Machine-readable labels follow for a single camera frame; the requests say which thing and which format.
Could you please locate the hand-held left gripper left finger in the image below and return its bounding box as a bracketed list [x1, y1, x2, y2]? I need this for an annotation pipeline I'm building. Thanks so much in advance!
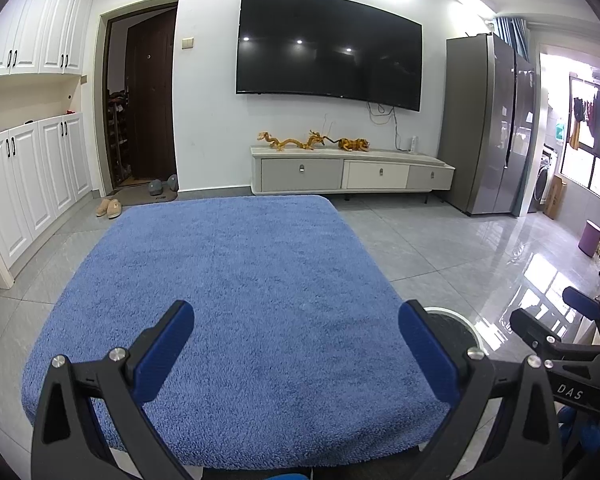
[31, 300, 195, 480]

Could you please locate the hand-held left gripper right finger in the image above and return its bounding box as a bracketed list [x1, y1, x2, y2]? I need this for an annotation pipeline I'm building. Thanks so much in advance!
[399, 300, 563, 480]

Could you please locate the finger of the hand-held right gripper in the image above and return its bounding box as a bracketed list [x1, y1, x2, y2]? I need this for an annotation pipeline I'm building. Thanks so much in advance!
[562, 286, 600, 317]
[510, 308, 562, 359]

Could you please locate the white trash bin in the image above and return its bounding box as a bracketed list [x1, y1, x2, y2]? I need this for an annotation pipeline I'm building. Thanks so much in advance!
[422, 306, 484, 356]

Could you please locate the purple stool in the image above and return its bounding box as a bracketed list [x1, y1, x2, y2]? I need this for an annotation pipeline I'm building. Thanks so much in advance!
[578, 220, 600, 256]

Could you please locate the blue fluffy rug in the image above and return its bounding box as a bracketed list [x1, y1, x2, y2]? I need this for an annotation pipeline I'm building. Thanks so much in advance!
[20, 195, 453, 473]

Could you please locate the cardboard box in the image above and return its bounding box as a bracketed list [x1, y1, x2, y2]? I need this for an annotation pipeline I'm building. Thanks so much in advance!
[542, 175, 570, 220]

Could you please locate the washing machine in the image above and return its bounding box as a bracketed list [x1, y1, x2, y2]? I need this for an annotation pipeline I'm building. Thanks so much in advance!
[527, 147, 561, 214]

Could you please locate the dark doormat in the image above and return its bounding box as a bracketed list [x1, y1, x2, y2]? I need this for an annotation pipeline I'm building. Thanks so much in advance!
[106, 186, 179, 205]

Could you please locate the grey refrigerator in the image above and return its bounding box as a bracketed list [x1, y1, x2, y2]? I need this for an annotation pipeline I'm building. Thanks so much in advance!
[437, 32, 537, 217]

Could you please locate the white floor cabinet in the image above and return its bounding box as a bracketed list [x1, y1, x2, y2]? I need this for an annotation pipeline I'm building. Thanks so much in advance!
[0, 112, 94, 289]

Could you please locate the shoe rack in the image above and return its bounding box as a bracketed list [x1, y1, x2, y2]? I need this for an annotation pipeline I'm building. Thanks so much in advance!
[106, 90, 133, 186]

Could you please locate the white grey television cabinet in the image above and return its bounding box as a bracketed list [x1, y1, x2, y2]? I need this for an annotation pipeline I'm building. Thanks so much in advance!
[250, 144, 457, 205]

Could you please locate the gold dragon figurine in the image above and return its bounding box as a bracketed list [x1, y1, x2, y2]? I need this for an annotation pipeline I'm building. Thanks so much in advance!
[304, 130, 339, 151]
[258, 131, 307, 151]

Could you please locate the dark brown door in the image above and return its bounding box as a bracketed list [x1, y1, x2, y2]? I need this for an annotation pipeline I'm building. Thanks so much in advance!
[127, 8, 179, 184]

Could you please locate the blue curtain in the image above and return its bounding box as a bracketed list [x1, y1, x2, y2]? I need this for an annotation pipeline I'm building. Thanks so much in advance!
[492, 16, 531, 62]

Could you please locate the television cable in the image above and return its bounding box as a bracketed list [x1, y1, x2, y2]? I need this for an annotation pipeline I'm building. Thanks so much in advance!
[367, 101, 402, 151]

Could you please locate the black wall television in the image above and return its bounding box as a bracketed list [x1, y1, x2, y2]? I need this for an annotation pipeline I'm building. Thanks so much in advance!
[236, 0, 423, 112]

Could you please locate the white wall cabinet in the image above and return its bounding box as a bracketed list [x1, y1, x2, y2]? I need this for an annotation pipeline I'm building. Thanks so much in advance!
[0, 0, 96, 80]

